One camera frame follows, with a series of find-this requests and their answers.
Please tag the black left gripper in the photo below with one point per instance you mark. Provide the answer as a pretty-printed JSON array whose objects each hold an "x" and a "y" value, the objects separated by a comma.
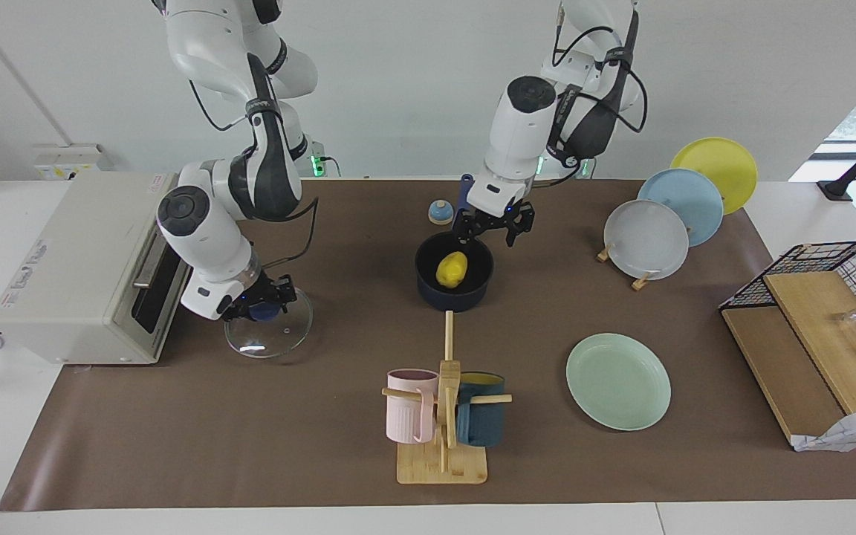
[{"x": 491, "y": 217}]

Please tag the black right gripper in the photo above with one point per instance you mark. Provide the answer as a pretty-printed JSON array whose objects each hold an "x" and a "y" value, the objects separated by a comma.
[{"x": 261, "y": 293}]

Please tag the glass lid blue knob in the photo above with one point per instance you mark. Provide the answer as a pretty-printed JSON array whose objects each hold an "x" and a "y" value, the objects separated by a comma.
[{"x": 279, "y": 338}]

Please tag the yellow lemon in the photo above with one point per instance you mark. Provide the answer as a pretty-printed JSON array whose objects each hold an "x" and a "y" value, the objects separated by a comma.
[{"x": 452, "y": 270}]

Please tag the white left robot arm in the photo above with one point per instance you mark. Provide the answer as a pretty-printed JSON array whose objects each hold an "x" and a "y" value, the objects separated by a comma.
[{"x": 517, "y": 126}]

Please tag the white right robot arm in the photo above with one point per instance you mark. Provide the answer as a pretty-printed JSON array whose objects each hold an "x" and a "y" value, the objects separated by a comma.
[{"x": 264, "y": 163}]

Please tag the grey plate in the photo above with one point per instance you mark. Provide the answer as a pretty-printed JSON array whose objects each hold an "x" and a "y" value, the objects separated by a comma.
[{"x": 643, "y": 241}]

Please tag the wooden plate rack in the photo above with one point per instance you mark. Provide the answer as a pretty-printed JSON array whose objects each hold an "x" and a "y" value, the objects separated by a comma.
[{"x": 642, "y": 282}]

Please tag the green plate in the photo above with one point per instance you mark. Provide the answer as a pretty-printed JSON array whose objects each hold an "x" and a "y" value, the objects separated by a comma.
[{"x": 621, "y": 386}]

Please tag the light blue plate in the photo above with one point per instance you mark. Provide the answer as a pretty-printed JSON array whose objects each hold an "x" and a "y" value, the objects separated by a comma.
[{"x": 692, "y": 197}]

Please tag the yellow plate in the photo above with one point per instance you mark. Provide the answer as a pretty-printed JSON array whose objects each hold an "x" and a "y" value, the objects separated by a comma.
[{"x": 725, "y": 163}]

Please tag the small blue bell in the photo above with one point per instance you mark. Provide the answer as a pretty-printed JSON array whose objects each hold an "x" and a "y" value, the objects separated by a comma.
[{"x": 440, "y": 213}]

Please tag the brown table mat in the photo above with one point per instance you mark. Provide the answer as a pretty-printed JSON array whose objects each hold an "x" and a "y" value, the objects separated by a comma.
[{"x": 287, "y": 446}]

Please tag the pink mug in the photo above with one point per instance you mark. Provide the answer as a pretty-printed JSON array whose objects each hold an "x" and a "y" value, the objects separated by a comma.
[{"x": 409, "y": 416}]

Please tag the dark teal mug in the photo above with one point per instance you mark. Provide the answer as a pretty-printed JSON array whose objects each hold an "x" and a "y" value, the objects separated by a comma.
[{"x": 481, "y": 423}]

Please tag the beige toaster oven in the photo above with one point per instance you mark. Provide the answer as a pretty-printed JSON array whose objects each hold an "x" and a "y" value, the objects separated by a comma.
[{"x": 64, "y": 282}]

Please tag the wooden mug tree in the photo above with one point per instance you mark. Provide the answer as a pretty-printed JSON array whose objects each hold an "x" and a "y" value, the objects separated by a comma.
[{"x": 443, "y": 468}]

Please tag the white outlet box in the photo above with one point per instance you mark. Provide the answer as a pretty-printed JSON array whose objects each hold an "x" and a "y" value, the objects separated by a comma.
[{"x": 64, "y": 160}]

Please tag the light wooden board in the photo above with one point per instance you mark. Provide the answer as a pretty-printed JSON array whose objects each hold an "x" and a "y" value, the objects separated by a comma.
[{"x": 829, "y": 334}]

